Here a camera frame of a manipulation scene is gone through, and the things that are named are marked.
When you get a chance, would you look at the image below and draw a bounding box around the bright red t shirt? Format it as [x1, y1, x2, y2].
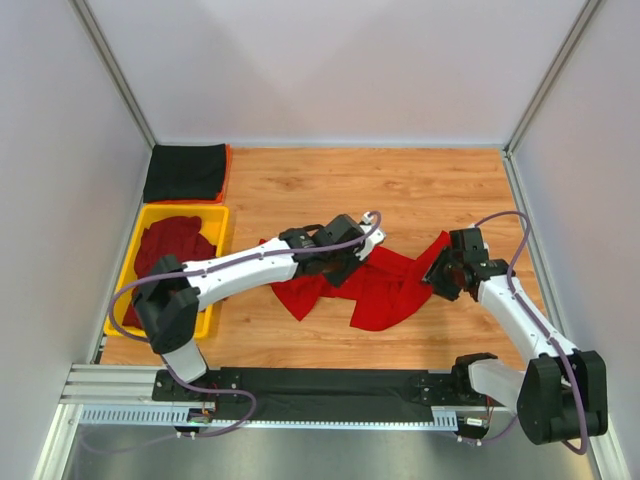
[271, 231, 451, 332]

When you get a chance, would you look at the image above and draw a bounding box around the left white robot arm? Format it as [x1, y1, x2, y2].
[131, 211, 385, 383]

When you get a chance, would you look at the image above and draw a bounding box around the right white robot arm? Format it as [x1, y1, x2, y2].
[423, 227, 608, 445]

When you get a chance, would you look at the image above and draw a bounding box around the black cloth strip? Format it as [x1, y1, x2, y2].
[223, 367, 439, 421]

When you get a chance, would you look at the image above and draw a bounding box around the dark red t shirt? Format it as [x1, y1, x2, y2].
[120, 214, 219, 329]

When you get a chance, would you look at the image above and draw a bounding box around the folded black t shirt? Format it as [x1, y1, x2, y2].
[142, 143, 228, 204]

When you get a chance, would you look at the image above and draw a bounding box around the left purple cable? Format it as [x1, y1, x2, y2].
[79, 210, 384, 454]

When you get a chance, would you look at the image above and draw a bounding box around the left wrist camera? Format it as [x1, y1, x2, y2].
[357, 210, 386, 261]

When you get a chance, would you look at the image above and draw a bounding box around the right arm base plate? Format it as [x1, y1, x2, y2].
[408, 371, 487, 406]

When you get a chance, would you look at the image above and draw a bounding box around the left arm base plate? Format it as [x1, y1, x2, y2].
[151, 369, 249, 403]

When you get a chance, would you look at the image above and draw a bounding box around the slotted grey cable duct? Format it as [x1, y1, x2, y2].
[79, 405, 458, 431]

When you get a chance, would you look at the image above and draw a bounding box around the aluminium front rail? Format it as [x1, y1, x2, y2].
[59, 363, 501, 406]

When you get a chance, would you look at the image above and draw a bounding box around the right aluminium corner post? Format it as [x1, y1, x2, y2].
[502, 0, 605, 159]

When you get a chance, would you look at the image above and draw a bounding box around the aluminium corner post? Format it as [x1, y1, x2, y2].
[502, 0, 605, 159]
[69, 0, 156, 147]

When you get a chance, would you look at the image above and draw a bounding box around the left aluminium corner post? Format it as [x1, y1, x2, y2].
[69, 0, 156, 147]

